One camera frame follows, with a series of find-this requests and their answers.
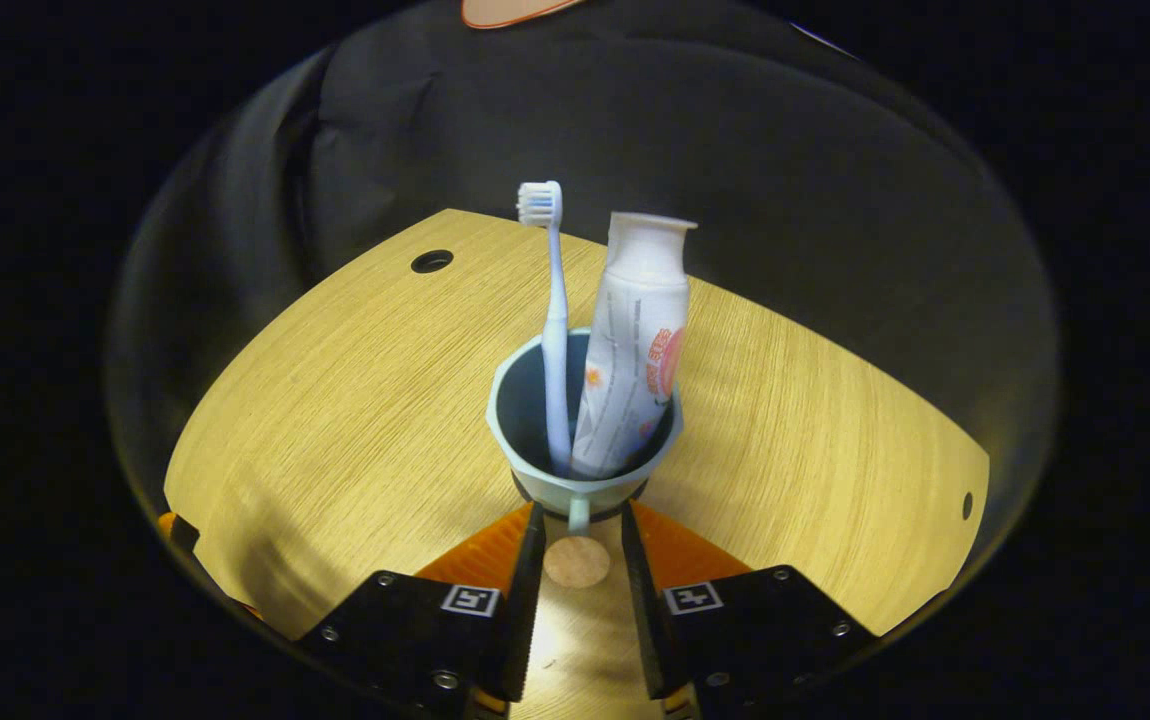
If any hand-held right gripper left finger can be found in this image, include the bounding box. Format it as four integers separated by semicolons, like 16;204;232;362
295;503;548;716

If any light green cup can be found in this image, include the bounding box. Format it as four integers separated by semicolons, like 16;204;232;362
486;328;685;589

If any black backdrop cloth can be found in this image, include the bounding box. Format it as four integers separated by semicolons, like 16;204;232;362
105;0;1061;561

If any white toothbrush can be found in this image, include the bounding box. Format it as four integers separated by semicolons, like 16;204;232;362
517;180;576;476

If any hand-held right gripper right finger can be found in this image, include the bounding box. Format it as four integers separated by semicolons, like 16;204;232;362
620;500;878;713

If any wooden desktop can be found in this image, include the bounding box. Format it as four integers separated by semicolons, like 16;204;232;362
163;208;992;720

